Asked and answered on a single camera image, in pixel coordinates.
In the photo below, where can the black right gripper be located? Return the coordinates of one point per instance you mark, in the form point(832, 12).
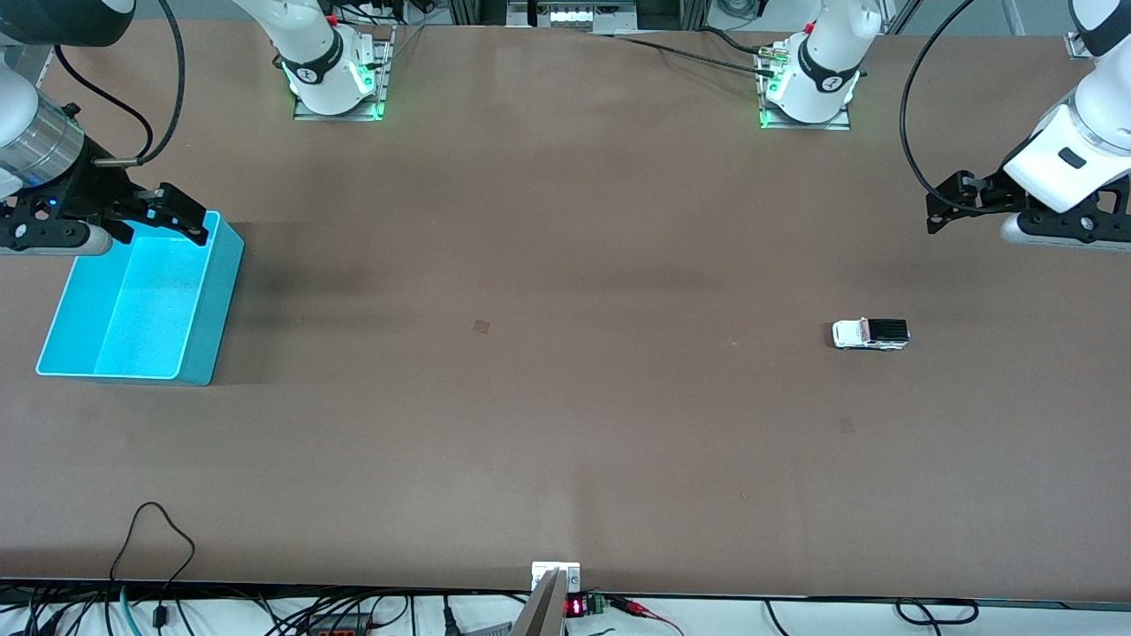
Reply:
point(89, 184)

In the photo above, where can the aluminium frame with light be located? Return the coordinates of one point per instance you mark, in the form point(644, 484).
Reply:
point(574, 13)

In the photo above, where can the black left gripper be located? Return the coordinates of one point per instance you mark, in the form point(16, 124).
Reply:
point(997, 195)

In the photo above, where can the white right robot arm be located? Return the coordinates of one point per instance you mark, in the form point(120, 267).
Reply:
point(311, 40)

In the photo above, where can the grey metal camera mount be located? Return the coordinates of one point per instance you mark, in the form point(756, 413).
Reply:
point(552, 609)

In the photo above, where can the red digit display module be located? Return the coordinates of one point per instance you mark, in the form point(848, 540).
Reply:
point(579, 606)

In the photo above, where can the small metal corner bracket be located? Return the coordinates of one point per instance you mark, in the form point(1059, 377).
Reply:
point(1078, 46)

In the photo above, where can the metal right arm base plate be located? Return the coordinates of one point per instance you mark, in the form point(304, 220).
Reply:
point(382, 79)

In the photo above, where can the white black toy truck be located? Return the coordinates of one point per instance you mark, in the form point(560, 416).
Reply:
point(870, 334)

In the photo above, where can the teal plastic bin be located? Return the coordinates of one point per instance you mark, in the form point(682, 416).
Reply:
point(141, 305)

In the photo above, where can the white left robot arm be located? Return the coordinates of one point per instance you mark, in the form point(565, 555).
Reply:
point(829, 53)

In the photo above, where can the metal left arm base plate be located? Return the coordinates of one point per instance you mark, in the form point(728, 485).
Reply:
point(808, 125)

